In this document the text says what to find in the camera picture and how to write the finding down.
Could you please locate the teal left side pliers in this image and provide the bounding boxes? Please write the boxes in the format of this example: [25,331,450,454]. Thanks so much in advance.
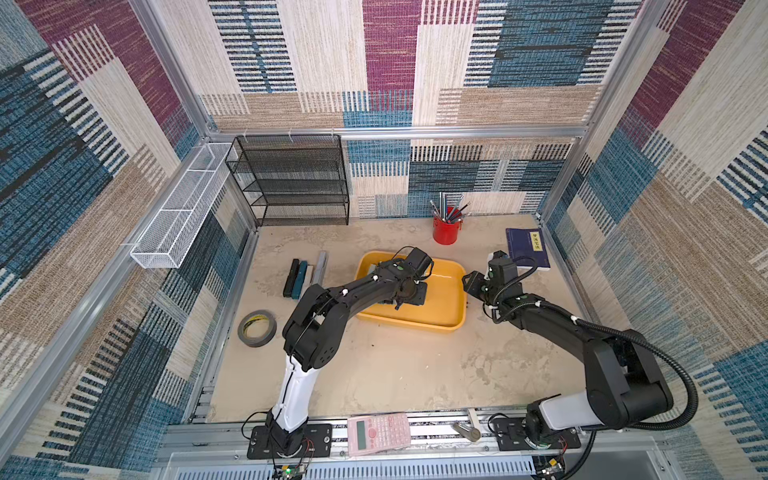
[291,261,308,300]

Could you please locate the white wire mesh basket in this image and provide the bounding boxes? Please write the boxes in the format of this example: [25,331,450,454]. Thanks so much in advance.
[131,143,230,269]

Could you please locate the beige pliers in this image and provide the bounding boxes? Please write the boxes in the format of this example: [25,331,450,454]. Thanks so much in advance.
[301,265,314,295]

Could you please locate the pink calculator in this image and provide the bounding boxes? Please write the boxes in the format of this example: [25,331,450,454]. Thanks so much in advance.
[347,413,412,457]

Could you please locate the tape roll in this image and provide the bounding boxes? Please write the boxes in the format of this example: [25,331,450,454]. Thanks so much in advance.
[237,310,277,348]

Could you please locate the black wire mesh shelf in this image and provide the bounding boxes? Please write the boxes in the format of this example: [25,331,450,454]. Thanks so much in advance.
[226,134,350,227]

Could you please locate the yellow plastic storage tray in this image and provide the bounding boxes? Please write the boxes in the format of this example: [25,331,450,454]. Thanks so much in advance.
[357,259,467,333]

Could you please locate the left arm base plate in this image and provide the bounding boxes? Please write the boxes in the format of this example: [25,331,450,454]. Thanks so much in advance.
[246,423,333,460]

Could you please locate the dark blue book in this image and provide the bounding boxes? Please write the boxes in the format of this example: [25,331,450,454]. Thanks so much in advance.
[505,228,551,270]

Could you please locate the red pen cup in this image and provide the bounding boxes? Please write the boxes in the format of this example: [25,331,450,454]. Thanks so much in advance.
[432,217,462,245]

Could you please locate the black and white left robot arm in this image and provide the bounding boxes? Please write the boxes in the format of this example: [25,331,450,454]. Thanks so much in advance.
[266,246,434,453]

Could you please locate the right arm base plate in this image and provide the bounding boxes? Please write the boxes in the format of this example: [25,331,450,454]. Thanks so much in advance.
[487,413,582,451]

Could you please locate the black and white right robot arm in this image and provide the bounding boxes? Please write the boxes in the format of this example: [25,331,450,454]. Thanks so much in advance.
[462,272,699,446]

